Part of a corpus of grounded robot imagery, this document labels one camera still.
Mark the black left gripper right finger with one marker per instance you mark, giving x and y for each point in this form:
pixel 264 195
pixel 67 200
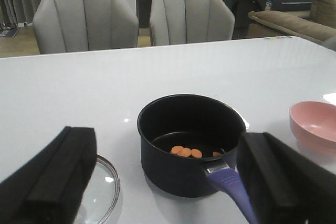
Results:
pixel 283 186

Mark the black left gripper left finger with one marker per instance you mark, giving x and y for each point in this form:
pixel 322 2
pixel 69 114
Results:
pixel 49 187

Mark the glass lid blue knob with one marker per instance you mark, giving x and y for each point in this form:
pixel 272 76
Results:
pixel 101 201

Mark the pink bowl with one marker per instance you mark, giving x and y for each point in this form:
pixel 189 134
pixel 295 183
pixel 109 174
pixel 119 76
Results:
pixel 313 123

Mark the orange ham slices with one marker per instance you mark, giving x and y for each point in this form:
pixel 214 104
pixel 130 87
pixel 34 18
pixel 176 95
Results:
pixel 197 151

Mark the beige sofa cushion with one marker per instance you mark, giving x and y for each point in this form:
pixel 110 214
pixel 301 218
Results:
pixel 318 26

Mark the left grey chair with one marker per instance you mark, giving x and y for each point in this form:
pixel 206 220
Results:
pixel 62 26

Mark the grey chair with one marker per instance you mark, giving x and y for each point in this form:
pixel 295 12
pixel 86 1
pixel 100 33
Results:
pixel 62 26
pixel 174 22

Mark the right grey chair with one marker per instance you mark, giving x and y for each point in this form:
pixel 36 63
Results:
pixel 174 22

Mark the dark blue saucepan purple handle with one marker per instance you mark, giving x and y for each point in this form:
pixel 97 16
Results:
pixel 189 119

